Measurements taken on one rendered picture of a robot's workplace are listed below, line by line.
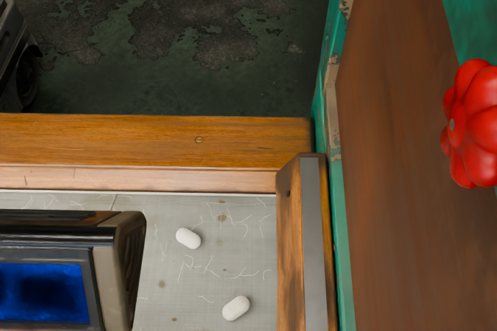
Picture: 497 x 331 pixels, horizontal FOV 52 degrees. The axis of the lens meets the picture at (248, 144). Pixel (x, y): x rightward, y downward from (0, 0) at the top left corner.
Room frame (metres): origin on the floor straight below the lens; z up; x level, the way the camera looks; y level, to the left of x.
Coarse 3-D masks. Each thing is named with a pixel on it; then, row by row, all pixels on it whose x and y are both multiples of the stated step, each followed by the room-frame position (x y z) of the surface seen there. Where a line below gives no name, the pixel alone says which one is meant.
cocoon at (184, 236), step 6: (180, 228) 0.26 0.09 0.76; (186, 228) 0.26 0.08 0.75; (180, 234) 0.25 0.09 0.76; (186, 234) 0.25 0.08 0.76; (192, 234) 0.25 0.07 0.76; (180, 240) 0.24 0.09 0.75; (186, 240) 0.24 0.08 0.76; (192, 240) 0.24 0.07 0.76; (198, 240) 0.24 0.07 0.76; (192, 246) 0.23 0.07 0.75; (198, 246) 0.24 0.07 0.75
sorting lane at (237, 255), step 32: (0, 192) 0.32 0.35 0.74; (32, 192) 0.32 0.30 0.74; (64, 192) 0.32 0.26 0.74; (96, 192) 0.32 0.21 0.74; (128, 192) 0.32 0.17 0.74; (160, 224) 0.27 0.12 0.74; (192, 224) 0.27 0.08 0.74; (224, 224) 0.27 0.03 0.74; (256, 224) 0.27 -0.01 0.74; (160, 256) 0.23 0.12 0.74; (192, 256) 0.23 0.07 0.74; (224, 256) 0.23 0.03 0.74; (256, 256) 0.23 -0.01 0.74; (160, 288) 0.18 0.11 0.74; (192, 288) 0.18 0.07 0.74; (224, 288) 0.18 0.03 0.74; (256, 288) 0.18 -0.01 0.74; (160, 320) 0.15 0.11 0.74; (192, 320) 0.15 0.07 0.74; (224, 320) 0.15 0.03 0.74; (256, 320) 0.15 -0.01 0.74
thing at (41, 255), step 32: (0, 224) 0.12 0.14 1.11; (32, 224) 0.12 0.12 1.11; (64, 224) 0.12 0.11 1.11; (96, 224) 0.12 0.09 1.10; (128, 224) 0.12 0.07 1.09; (0, 256) 0.10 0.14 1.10; (32, 256) 0.10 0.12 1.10; (64, 256) 0.10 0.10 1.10; (96, 256) 0.10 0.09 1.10; (128, 256) 0.10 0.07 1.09; (0, 288) 0.09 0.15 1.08; (32, 288) 0.09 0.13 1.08; (64, 288) 0.09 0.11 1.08; (96, 288) 0.09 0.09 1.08; (128, 288) 0.09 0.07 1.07; (0, 320) 0.07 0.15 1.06; (32, 320) 0.07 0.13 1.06; (64, 320) 0.07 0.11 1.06; (96, 320) 0.07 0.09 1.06; (128, 320) 0.07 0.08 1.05
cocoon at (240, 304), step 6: (234, 300) 0.16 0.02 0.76; (240, 300) 0.16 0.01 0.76; (246, 300) 0.16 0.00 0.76; (228, 306) 0.16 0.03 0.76; (234, 306) 0.16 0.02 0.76; (240, 306) 0.16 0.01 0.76; (246, 306) 0.16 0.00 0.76; (228, 312) 0.15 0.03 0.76; (234, 312) 0.15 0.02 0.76; (240, 312) 0.15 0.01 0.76; (228, 318) 0.14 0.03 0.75; (234, 318) 0.14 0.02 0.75
